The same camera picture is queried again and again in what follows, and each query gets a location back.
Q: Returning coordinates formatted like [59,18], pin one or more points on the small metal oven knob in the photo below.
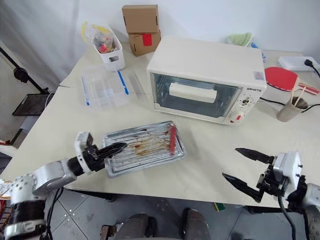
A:
[247,101]

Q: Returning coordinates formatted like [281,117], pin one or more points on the wooden chopstick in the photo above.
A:
[300,96]
[291,96]

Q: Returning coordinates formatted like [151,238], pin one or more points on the black stand base plate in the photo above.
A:
[31,105]

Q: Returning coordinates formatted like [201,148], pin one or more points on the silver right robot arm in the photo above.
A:
[312,200]

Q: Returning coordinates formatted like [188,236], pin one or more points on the black power plug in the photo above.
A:
[310,63]

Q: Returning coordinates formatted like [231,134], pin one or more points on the grey cup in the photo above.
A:
[287,112]

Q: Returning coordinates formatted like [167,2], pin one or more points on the red table tennis paddle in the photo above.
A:
[280,77]

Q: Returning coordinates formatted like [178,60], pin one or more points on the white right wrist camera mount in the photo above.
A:
[287,165]

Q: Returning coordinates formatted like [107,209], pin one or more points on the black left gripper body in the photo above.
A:
[94,160]

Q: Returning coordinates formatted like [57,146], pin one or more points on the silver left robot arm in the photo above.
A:
[47,175]

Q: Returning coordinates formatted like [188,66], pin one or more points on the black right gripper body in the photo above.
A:
[271,182]

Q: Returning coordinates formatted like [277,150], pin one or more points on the cardboard box with red tape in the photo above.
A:
[140,45]

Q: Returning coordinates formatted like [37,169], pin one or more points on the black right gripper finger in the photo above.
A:
[255,155]
[242,187]

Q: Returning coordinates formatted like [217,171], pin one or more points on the white toaster oven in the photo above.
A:
[205,60]

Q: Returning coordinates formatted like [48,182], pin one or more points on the plain brown cardboard box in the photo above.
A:
[140,18]

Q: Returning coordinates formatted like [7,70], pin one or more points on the green yellow sponge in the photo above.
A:
[219,207]

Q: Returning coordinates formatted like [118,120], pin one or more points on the clear bag of small items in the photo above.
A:
[102,37]

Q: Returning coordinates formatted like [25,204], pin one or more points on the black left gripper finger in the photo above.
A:
[112,149]

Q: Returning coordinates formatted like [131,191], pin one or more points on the red white oven knob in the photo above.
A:
[238,117]

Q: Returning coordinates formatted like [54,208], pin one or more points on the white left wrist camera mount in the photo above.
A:
[82,142]

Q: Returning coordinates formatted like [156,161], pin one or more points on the red sausage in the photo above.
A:
[172,140]

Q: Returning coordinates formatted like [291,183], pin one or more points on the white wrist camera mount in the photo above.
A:
[82,142]
[287,165]

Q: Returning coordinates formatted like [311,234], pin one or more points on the white flat container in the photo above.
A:
[290,63]

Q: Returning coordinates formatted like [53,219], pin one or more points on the blue white packet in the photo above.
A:
[257,48]

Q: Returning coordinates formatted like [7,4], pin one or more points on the silver baking tray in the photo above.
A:
[147,155]

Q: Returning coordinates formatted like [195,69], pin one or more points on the dark rounded shape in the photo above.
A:
[196,223]
[135,226]

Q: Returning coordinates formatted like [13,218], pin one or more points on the white plastic storage bin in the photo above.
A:
[113,58]

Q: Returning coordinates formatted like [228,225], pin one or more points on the green cloth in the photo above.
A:
[240,38]

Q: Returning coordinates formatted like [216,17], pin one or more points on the clear plastic compartment box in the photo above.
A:
[103,90]

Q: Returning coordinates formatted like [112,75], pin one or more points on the black stand pole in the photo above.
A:
[22,72]

